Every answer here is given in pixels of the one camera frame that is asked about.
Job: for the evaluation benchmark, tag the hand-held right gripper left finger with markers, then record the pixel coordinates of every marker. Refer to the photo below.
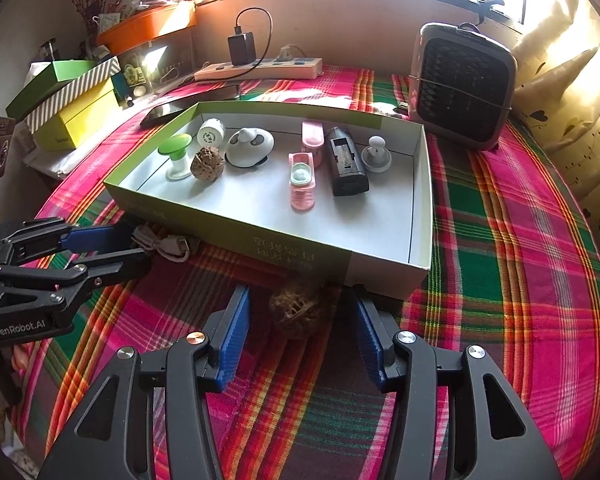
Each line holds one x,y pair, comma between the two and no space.
235,340

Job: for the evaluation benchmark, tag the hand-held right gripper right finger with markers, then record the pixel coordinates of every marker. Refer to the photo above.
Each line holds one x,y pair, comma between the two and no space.
370,345

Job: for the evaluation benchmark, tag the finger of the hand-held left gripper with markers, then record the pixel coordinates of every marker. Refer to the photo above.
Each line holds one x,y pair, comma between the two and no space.
95,237
120,262

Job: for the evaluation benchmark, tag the brown carved walnut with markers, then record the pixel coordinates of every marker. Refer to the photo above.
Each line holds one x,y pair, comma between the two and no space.
207,162
295,310

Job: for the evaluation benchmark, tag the green cardboard box tray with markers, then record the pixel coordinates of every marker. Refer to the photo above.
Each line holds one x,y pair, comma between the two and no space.
280,252

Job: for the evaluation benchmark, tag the green mushroom-shaped massager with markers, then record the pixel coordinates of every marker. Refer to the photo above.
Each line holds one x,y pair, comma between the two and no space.
175,144

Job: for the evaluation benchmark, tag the white panda-shaped device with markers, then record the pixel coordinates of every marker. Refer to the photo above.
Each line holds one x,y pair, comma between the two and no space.
250,150

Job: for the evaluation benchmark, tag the pink clip with green lens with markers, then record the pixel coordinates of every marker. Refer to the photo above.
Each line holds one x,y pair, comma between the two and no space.
301,180

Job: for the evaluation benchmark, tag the black rectangular device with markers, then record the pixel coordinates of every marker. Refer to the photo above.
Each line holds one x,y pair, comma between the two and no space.
345,170

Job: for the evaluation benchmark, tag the grey round knob massager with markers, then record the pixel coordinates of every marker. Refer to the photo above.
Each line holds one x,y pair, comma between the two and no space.
376,157

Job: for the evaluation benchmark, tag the plain pink clip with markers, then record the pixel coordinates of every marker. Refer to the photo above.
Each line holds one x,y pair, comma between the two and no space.
312,140

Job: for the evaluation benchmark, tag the striped box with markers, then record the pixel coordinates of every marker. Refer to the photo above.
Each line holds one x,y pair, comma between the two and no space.
75,92

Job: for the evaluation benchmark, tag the black flat bar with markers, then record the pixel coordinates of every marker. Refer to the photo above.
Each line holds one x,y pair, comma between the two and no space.
180,107

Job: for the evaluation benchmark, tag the pink green plaid cloth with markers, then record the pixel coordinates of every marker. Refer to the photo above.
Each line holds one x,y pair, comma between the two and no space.
505,260

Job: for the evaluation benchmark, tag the green box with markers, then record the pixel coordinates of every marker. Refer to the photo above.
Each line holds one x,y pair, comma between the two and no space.
67,71

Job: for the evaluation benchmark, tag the orange plastic basin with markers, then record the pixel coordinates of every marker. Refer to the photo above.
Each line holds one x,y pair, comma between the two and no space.
145,27

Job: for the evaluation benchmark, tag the black charger adapter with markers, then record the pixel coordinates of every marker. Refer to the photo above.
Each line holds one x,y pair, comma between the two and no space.
242,49

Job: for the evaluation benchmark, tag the beige power strip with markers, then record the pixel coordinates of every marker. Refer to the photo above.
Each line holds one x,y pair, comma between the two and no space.
280,69

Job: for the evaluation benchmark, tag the white plug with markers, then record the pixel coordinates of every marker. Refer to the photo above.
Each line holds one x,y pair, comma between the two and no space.
287,52

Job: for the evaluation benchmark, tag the small pink space heater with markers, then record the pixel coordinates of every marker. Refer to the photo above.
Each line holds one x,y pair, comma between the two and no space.
460,85

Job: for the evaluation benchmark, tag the cream heart-print curtain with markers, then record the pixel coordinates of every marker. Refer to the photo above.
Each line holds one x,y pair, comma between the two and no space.
570,110

